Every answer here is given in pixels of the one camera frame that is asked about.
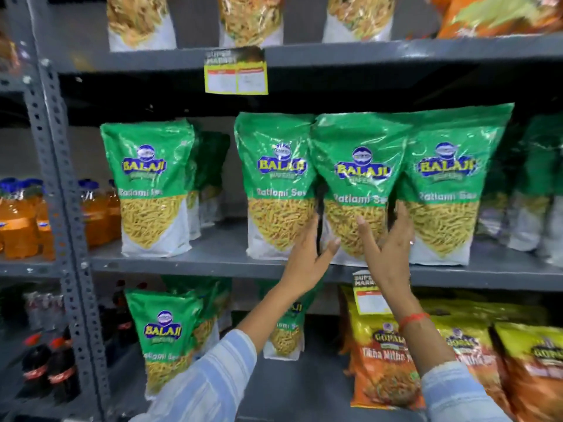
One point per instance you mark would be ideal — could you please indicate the person's right hand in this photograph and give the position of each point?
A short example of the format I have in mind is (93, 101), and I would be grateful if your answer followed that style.
(393, 268)

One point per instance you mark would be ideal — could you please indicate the person's left hand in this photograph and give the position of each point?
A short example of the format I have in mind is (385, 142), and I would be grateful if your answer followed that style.
(303, 268)

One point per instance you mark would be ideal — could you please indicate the person's left thumb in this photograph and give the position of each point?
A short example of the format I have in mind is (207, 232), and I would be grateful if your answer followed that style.
(330, 254)

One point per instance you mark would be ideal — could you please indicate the person's right thumb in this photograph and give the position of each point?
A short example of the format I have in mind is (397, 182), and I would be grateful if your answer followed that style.
(367, 237)

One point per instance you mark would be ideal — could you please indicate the green snack packet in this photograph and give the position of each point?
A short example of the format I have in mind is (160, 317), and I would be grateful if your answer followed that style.
(288, 333)
(215, 303)
(162, 329)
(360, 140)

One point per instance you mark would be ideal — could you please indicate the person's right forearm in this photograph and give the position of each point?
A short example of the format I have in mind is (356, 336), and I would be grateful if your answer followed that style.
(420, 342)

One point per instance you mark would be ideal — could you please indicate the person's left forearm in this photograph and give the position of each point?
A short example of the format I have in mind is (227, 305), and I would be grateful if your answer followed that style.
(264, 318)

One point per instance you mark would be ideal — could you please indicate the yellow shelf price tag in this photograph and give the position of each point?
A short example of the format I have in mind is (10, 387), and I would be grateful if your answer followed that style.
(236, 72)
(368, 296)

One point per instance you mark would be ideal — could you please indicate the grey metal shelf rack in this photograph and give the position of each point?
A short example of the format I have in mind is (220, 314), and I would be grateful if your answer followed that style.
(220, 254)

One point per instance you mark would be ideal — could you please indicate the yellow and orange snack packet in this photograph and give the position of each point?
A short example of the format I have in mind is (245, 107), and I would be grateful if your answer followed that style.
(382, 369)
(475, 347)
(534, 373)

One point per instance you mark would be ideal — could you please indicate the row of green packets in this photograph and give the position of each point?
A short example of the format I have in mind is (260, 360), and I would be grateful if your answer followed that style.
(149, 171)

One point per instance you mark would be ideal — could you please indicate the dark cola bottle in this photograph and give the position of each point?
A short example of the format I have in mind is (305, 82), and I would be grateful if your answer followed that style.
(64, 373)
(123, 316)
(36, 369)

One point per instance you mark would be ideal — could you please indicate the orange soda bottle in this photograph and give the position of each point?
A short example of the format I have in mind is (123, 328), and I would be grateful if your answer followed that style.
(114, 219)
(44, 228)
(94, 219)
(16, 228)

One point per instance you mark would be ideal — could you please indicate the white-bottomed noodle snack packet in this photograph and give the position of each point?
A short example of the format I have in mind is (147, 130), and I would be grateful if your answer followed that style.
(140, 21)
(358, 17)
(250, 19)

